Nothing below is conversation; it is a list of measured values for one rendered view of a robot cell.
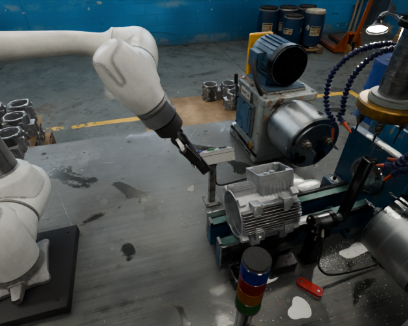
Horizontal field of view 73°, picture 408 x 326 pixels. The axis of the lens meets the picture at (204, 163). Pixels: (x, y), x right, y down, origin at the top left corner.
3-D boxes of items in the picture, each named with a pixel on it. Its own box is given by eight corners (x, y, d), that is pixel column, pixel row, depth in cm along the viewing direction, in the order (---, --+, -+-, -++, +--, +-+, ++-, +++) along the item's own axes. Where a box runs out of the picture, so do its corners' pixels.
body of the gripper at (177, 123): (178, 118, 67) (197, 142, 73) (171, 102, 73) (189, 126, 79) (153, 135, 68) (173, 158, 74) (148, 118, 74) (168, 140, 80)
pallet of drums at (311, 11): (304, 42, 602) (313, 2, 555) (322, 53, 540) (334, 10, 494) (251, 44, 586) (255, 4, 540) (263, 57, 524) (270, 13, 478)
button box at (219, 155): (229, 157, 116) (227, 145, 115) (236, 160, 109) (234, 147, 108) (190, 165, 112) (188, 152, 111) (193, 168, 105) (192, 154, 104)
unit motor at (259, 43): (265, 101, 169) (276, 26, 143) (294, 129, 145) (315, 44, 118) (226, 108, 163) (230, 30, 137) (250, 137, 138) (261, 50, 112)
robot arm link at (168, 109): (161, 83, 70) (174, 101, 74) (132, 104, 71) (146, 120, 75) (168, 99, 63) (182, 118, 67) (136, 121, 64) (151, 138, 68)
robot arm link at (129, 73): (168, 103, 62) (167, 75, 71) (121, 43, 51) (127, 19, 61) (129, 125, 65) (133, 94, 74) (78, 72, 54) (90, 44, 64)
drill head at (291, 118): (291, 127, 152) (302, 83, 136) (335, 167, 125) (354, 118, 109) (250, 134, 146) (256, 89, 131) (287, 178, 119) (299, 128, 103)
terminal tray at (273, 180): (277, 180, 99) (276, 161, 97) (294, 190, 89) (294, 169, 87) (247, 187, 96) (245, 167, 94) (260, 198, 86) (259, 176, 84)
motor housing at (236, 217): (273, 213, 107) (271, 167, 102) (303, 238, 90) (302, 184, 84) (225, 226, 103) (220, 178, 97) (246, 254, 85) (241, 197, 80)
